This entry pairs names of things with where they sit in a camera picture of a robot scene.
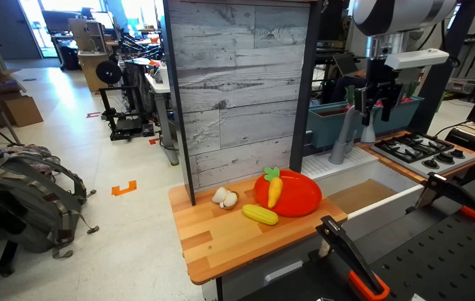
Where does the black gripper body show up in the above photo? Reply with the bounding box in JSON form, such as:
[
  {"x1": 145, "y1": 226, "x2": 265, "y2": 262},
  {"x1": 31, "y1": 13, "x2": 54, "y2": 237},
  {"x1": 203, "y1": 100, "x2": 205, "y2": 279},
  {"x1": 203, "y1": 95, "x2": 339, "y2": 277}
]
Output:
[{"x1": 361, "y1": 58, "x2": 401, "y2": 103}]

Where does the grey toy tap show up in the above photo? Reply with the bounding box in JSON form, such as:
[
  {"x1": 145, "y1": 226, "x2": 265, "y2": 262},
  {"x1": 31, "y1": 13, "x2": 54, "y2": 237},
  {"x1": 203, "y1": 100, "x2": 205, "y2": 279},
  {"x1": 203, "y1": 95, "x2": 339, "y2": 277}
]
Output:
[{"x1": 329, "y1": 105, "x2": 376, "y2": 164}]

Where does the brown white plush toy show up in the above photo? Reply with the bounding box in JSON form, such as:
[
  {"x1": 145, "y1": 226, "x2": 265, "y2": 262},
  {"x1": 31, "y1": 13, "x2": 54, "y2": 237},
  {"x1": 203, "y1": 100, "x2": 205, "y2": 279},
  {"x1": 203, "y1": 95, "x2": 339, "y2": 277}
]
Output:
[{"x1": 212, "y1": 187, "x2": 238, "y2": 209}]

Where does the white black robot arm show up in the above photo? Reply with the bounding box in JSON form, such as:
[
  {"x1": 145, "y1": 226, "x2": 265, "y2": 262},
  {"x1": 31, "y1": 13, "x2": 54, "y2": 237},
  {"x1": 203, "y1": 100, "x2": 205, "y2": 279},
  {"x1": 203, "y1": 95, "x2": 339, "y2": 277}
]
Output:
[{"x1": 350, "y1": 0, "x2": 456, "y2": 125}]

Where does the teal toy bin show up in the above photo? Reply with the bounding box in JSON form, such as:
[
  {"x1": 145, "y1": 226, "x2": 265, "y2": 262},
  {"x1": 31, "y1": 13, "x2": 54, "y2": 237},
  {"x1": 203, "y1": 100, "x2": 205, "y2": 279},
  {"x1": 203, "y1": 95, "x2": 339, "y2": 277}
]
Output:
[{"x1": 305, "y1": 97, "x2": 422, "y2": 149}]

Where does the toy stove top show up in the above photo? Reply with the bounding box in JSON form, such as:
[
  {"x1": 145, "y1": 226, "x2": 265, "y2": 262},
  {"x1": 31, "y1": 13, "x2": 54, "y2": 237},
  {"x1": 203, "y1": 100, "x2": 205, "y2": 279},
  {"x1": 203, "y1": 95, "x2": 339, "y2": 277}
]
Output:
[{"x1": 371, "y1": 134, "x2": 475, "y2": 175}]

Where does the toy kitchen sink basin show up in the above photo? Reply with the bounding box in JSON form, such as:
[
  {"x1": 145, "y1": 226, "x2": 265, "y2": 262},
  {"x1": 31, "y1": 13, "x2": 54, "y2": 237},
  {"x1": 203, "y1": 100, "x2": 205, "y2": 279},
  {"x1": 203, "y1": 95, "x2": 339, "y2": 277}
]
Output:
[{"x1": 300, "y1": 149, "x2": 422, "y2": 219}]

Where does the wooden toy kitchen counter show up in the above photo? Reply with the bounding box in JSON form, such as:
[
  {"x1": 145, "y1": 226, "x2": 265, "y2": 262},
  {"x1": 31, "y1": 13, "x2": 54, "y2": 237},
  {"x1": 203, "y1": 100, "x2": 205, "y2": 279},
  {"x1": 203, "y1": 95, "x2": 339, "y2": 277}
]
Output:
[{"x1": 167, "y1": 129, "x2": 475, "y2": 286}]

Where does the right orange black clamp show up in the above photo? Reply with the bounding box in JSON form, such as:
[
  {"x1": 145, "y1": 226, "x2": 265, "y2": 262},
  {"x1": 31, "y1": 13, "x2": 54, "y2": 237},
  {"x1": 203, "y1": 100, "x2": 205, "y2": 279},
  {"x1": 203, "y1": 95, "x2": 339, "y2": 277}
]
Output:
[{"x1": 416, "y1": 172, "x2": 475, "y2": 220}]

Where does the orange black clamp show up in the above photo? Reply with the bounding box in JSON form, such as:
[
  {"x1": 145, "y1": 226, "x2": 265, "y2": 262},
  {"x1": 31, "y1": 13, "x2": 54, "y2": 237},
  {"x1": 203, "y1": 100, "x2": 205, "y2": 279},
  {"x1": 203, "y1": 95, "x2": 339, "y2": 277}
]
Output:
[
  {"x1": 416, "y1": 172, "x2": 475, "y2": 220},
  {"x1": 315, "y1": 215, "x2": 391, "y2": 301}
]

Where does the red plush plate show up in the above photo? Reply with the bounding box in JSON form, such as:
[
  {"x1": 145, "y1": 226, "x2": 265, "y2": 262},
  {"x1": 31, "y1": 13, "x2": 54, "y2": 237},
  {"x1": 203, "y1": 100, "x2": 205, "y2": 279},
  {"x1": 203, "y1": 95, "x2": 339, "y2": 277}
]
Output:
[{"x1": 272, "y1": 169, "x2": 322, "y2": 217}]

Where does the orange plush carrot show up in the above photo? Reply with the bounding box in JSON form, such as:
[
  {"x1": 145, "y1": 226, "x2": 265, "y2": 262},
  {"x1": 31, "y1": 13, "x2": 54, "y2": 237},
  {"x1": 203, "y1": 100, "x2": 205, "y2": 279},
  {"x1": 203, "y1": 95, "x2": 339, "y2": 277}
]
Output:
[{"x1": 264, "y1": 167, "x2": 282, "y2": 207}]

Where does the grey wood backdrop panel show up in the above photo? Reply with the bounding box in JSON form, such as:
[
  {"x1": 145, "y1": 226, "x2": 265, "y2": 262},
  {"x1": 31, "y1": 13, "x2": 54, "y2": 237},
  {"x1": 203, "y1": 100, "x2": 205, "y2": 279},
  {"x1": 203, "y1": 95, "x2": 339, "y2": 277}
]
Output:
[{"x1": 163, "y1": 0, "x2": 317, "y2": 194}]

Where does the yellow plush corn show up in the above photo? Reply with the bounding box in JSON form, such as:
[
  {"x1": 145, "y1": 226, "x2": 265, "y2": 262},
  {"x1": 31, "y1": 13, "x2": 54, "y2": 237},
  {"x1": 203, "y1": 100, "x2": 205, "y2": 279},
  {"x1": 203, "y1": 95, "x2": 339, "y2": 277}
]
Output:
[{"x1": 240, "y1": 204, "x2": 279, "y2": 226}]

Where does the left orange black clamp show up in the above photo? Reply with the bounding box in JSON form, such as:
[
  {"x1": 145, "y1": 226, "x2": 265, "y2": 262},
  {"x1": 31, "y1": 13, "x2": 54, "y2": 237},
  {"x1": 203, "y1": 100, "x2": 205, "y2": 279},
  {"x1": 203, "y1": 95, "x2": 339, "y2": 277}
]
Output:
[{"x1": 315, "y1": 215, "x2": 391, "y2": 301}]

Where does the black perforated breadboard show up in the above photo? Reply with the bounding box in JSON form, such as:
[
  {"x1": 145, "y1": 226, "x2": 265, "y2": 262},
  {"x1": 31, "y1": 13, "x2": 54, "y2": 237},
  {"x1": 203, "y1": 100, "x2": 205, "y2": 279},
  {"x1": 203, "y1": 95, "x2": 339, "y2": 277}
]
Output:
[{"x1": 243, "y1": 180, "x2": 475, "y2": 301}]

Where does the cardboard box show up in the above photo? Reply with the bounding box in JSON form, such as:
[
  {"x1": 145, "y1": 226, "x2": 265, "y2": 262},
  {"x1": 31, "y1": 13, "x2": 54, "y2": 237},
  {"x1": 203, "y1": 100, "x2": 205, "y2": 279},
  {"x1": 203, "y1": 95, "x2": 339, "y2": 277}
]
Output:
[{"x1": 3, "y1": 95, "x2": 41, "y2": 127}]

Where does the grey backpack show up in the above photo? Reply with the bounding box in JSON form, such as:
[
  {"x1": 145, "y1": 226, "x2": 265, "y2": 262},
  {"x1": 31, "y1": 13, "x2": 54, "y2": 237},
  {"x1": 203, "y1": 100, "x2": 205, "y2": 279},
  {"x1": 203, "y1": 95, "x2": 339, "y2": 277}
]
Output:
[{"x1": 0, "y1": 144, "x2": 98, "y2": 277}]

